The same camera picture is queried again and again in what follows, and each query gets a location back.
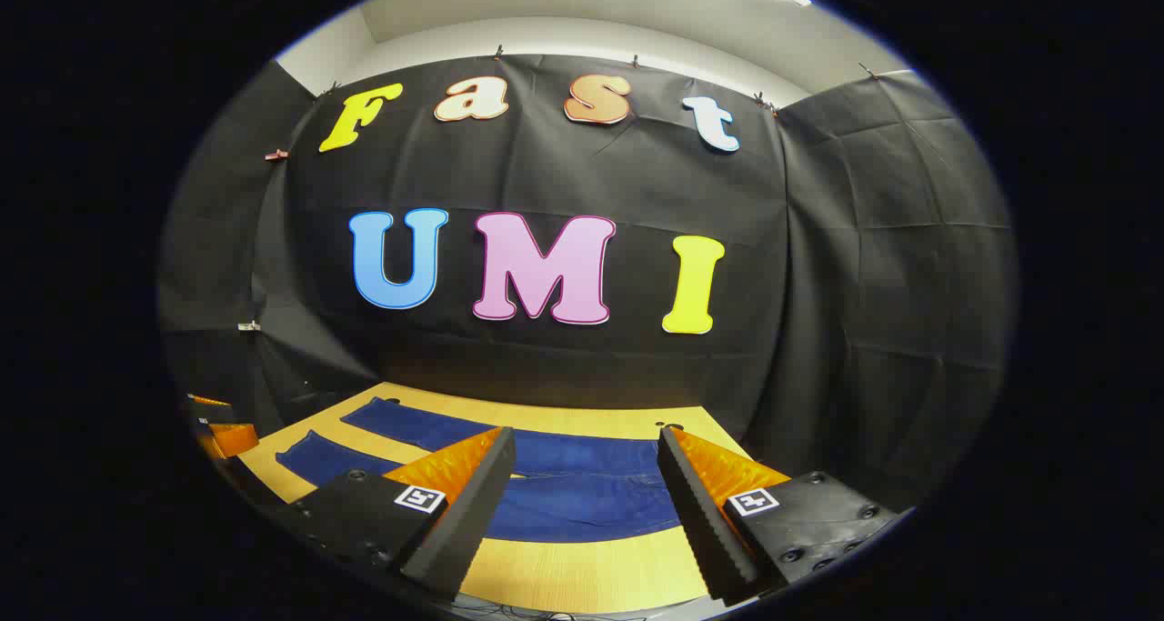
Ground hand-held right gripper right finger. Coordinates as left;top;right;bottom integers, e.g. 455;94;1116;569
657;426;903;606

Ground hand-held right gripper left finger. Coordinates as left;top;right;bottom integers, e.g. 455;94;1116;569
273;426;517;602

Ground blue jeans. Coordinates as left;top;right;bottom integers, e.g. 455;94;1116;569
276;396;683;544

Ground black backdrop cloth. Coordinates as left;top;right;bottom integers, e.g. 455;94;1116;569
156;53;1019;513

